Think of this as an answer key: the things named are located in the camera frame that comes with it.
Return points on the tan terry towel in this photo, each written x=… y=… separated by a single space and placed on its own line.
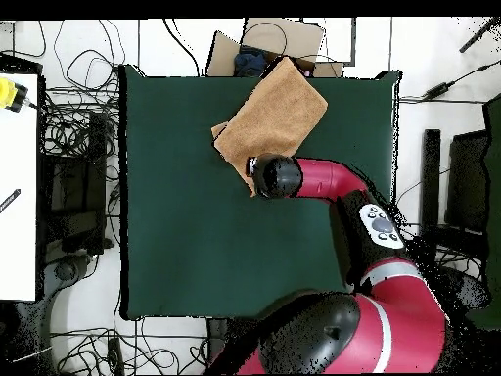
x=274 y=113

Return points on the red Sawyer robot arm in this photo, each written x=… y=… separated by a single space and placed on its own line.
x=328 y=178

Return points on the dark green table cloth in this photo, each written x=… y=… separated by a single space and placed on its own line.
x=176 y=235

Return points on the dark blue garment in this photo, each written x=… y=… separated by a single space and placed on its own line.
x=250 y=62

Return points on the brown cardboard box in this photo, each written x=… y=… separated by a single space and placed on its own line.
x=297 y=39

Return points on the black upright bar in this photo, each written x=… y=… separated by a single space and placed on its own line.
x=429 y=180

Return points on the black power adapter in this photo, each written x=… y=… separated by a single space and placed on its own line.
x=438 y=90

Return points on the dark grey stand base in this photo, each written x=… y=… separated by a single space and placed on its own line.
x=66 y=270
x=469 y=288

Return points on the black monitor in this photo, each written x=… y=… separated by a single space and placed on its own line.
x=467 y=180

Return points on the black power strip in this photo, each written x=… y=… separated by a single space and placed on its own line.
x=115 y=356

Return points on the black marker pen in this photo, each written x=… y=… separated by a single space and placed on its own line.
x=9 y=200

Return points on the white board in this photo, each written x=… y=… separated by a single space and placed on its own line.
x=17 y=243

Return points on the yellow and black tool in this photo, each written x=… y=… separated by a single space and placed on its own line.
x=8 y=94

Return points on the thin black rod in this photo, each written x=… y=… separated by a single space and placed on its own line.
x=479 y=34

